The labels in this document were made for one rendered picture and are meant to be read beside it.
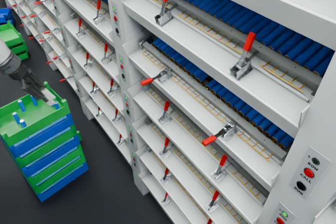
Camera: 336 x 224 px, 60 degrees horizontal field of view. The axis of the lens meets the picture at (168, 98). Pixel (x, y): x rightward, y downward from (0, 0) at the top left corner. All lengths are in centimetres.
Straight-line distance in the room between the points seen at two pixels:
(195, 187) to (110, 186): 77
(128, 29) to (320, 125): 65
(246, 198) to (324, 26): 55
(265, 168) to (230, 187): 20
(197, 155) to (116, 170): 95
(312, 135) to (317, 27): 18
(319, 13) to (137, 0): 56
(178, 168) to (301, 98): 65
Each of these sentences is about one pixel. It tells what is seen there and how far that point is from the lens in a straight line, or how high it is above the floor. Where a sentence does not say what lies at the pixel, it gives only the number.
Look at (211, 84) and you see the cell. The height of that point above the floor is 97.
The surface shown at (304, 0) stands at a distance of 47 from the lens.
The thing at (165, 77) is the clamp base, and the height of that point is 95.
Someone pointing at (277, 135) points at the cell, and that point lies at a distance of 71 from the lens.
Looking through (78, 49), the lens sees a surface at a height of 57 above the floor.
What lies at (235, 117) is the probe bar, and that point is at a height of 97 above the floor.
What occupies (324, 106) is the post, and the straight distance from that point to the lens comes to 49.
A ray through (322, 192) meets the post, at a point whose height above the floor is 102.
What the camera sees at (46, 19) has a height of 56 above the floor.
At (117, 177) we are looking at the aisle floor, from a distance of 177.
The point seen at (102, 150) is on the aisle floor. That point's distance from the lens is 190.
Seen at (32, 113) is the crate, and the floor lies 48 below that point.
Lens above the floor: 148
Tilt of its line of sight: 43 degrees down
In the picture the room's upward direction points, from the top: straight up
